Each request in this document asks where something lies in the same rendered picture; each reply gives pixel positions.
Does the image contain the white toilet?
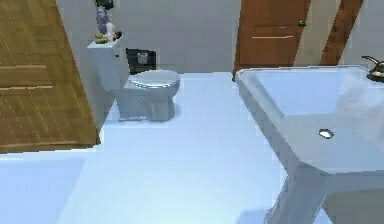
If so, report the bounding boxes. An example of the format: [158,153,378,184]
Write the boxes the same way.
[87,33,181,123]

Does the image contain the green small object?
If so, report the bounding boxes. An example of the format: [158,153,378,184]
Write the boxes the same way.
[93,32,110,45]

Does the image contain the reddish brown door edge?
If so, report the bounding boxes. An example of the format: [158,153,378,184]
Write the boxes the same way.
[318,0,365,66]

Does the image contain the black toilet paper holder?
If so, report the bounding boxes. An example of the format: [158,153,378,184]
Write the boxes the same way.
[125,47,158,76]

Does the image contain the black wall object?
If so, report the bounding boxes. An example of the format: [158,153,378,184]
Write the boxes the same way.
[95,0,115,10]

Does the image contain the purple grey statuette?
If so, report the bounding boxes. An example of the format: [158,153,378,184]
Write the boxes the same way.
[95,5,113,36]

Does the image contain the bronze sink faucet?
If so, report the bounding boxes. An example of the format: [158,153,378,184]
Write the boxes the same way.
[361,55,384,83]

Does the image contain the grey toilet paper roll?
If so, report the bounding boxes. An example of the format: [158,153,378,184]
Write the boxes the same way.
[136,51,149,65]

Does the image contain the light brown wooden door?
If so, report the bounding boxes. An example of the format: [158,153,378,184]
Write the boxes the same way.
[0,0,101,155]

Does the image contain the white pedestal sink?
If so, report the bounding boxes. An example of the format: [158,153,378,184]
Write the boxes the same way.
[235,65,384,224]

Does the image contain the reddish brown wooden door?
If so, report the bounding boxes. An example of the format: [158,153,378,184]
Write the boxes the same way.
[232,0,312,82]

